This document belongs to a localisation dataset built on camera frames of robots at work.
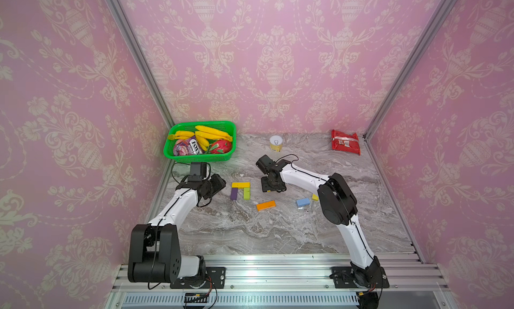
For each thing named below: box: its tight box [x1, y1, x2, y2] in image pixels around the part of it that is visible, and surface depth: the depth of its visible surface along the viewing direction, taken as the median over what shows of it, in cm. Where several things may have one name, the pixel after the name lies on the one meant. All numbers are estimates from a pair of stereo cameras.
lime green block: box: [243, 187, 251, 200], surface depth 99 cm
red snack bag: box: [331, 129, 361, 156], surface depth 115 cm
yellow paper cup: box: [269, 135, 284, 152], surface depth 115 cm
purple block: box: [230, 187, 239, 200], surface depth 99 cm
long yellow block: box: [230, 181, 251, 188], surface depth 102 cm
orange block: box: [256, 199, 277, 212], surface depth 94 cm
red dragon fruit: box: [209, 139, 233, 154], surface depth 108 cm
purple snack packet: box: [173, 135, 204, 156], surface depth 108 cm
